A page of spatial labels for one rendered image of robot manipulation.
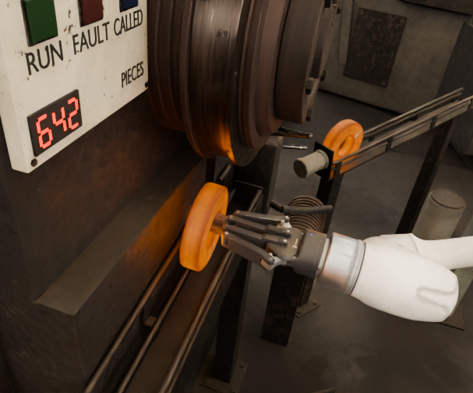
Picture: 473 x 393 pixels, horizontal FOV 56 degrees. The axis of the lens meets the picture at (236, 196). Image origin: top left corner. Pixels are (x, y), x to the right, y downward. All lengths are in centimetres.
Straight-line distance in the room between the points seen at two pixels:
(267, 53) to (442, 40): 285
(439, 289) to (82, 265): 51
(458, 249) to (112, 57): 66
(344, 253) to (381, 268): 6
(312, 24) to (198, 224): 34
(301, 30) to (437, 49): 283
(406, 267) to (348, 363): 100
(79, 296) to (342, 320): 133
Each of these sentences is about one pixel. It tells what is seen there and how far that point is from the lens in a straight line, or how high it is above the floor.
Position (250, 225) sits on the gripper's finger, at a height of 85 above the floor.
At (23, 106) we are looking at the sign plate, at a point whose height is 113.
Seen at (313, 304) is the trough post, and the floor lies 1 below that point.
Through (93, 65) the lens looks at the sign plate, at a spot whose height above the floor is 113.
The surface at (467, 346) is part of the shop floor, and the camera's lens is 194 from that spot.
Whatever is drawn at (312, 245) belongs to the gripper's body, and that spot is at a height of 87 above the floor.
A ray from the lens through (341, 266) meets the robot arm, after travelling 71.
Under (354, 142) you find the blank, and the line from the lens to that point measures 141.
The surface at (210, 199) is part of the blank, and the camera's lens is 71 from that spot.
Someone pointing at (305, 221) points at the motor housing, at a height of 53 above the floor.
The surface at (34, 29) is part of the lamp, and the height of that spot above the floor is 119.
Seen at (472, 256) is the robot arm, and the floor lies 82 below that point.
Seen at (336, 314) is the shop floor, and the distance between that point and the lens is 181.
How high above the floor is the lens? 132
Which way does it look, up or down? 35 degrees down
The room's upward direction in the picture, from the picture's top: 7 degrees clockwise
